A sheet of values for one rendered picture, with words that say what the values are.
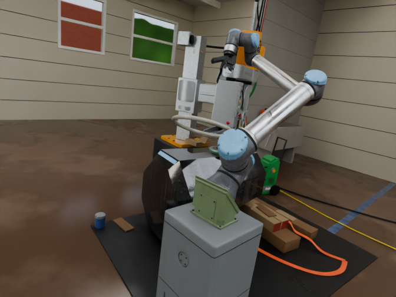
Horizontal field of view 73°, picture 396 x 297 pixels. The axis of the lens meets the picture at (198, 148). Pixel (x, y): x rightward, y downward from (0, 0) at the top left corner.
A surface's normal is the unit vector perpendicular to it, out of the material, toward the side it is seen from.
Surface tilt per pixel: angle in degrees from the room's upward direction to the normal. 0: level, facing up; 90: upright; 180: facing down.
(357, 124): 90
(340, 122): 90
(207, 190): 90
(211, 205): 90
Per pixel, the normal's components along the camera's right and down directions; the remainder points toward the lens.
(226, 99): -0.33, 0.20
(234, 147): -0.26, -0.48
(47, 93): 0.68, 0.27
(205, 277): -0.72, 0.08
